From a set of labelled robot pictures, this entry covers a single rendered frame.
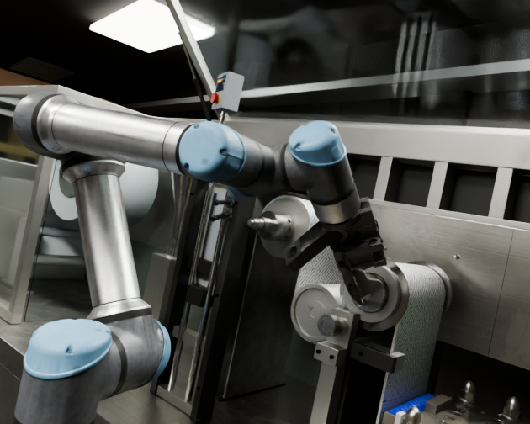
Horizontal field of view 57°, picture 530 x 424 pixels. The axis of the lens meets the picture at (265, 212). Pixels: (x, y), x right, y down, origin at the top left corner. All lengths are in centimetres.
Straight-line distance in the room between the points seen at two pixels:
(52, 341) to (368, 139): 98
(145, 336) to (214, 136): 42
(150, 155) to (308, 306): 52
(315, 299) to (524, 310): 47
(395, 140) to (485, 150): 24
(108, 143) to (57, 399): 37
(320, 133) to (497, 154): 66
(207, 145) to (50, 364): 38
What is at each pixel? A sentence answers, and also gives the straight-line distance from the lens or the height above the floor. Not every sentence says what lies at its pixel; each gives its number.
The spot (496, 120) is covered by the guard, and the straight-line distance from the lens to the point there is 131.
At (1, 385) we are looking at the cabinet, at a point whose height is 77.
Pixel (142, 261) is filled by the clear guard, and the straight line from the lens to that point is 178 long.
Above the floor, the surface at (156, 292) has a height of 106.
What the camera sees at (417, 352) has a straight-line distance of 111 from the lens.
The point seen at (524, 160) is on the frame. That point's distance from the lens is 127.
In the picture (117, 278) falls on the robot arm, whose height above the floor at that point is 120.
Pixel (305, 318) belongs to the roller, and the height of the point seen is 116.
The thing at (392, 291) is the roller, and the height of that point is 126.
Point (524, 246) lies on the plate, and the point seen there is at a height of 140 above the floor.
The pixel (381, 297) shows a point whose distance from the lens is 96.
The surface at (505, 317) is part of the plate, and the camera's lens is 124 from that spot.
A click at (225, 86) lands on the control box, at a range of 133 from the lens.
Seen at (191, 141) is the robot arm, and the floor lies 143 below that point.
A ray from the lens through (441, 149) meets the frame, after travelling 133.
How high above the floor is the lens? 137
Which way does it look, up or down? level
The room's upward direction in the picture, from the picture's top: 11 degrees clockwise
